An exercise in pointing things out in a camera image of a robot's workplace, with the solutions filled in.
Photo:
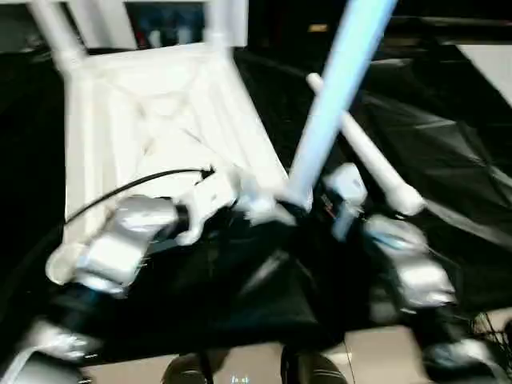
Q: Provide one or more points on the white plastic table top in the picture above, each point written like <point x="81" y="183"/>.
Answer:
<point x="120" y="100"/>

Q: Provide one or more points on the black work mat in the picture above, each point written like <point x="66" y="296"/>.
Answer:
<point x="440" y="160"/>

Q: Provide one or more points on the dark robot left foot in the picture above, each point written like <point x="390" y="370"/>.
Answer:
<point x="186" y="370"/>

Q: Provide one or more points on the small white cup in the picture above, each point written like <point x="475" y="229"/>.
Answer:
<point x="182" y="37"/>
<point x="154" y="37"/>

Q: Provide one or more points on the white flat board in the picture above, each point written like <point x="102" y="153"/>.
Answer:
<point x="492" y="68"/>

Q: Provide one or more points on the black cabinet with gold label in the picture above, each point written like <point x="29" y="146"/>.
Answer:
<point x="440" y="16"/>

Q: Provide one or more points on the white display cabinet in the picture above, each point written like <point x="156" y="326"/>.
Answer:
<point x="100" y="20"/>

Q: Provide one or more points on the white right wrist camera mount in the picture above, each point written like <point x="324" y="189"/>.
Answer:
<point x="348" y="184"/>

